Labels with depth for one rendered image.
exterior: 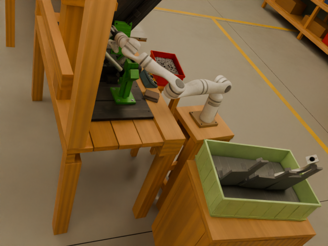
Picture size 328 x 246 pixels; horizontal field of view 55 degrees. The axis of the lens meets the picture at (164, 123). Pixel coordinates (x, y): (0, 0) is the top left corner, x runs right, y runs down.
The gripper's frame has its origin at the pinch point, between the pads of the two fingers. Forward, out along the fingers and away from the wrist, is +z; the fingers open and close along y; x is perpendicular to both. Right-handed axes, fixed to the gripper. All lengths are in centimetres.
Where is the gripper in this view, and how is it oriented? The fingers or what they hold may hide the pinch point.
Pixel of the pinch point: (112, 32)
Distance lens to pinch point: 200.9
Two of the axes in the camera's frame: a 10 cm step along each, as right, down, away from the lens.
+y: -4.7, -6.0, -6.5
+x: -7.7, 6.3, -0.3
